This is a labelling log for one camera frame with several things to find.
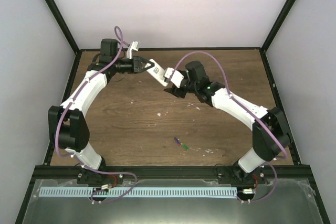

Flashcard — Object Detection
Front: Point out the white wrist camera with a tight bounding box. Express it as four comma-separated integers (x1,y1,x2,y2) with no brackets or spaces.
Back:
163,68,184,88
126,41,140,59

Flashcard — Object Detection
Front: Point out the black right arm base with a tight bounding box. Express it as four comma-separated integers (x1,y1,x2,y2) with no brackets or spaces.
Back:
214,165,265,185

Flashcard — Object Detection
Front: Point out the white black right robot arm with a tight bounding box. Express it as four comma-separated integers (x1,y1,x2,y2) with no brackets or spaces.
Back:
160,61,291,184

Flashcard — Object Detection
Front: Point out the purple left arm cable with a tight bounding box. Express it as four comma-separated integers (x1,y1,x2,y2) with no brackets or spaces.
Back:
54,26,139,205

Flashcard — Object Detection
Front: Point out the metal front plate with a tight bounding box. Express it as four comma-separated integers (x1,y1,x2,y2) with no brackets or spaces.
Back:
23,179,322,223

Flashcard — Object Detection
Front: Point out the white remote control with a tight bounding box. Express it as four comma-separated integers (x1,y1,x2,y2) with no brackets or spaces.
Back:
146,59,168,87

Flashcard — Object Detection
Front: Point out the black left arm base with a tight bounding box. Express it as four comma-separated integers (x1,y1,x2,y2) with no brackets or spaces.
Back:
74,163,135,186

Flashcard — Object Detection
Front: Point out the blue purple battery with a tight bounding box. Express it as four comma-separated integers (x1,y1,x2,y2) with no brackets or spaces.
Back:
174,137,181,145

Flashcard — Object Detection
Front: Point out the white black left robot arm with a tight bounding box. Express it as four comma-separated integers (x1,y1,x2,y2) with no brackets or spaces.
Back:
48,39,154,184

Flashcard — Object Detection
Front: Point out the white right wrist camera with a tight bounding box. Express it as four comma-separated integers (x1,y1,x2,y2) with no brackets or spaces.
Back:
163,68,184,88

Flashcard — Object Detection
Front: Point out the light blue slotted cable duct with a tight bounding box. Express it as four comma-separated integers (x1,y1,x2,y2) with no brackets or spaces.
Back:
38,187,237,198

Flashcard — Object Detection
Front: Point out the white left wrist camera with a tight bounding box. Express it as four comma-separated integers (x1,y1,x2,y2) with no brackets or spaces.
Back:
126,41,140,59

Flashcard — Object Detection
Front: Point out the black table frame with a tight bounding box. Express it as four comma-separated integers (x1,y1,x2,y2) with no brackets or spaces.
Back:
14,0,331,224

